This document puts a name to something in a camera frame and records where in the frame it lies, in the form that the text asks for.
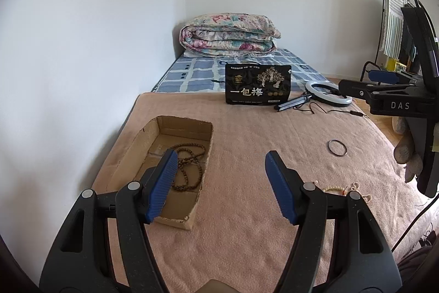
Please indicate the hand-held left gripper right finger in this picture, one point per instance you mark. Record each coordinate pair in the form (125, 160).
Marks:
(279, 183)

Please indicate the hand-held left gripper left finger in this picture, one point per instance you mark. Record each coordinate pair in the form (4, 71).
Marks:
(164, 183)

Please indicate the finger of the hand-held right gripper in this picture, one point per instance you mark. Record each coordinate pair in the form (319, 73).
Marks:
(353, 87)
(382, 75)

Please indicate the cardboard box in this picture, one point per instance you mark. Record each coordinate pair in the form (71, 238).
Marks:
(164, 126)

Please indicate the black bangle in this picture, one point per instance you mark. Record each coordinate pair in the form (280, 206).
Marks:
(328, 146)

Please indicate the person's right hand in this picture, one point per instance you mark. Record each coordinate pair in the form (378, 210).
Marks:
(404, 150)

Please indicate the yellow box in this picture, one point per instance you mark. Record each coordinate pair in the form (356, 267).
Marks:
(396, 64)

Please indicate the striped towel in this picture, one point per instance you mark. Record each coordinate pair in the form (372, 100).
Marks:
(392, 21)

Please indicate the pink blanket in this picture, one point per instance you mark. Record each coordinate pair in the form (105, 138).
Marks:
(240, 142)

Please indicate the folded black tripod stand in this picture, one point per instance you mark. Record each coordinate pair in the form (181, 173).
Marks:
(291, 104)

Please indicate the black printed bag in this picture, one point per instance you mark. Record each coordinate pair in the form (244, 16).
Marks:
(257, 90)

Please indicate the blue checked bedsheet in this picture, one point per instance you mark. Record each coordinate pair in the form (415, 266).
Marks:
(199, 73)

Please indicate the folded floral quilt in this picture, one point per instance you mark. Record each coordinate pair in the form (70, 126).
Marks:
(229, 35)

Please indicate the dark cloth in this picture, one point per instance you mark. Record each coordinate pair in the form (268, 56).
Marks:
(418, 269)

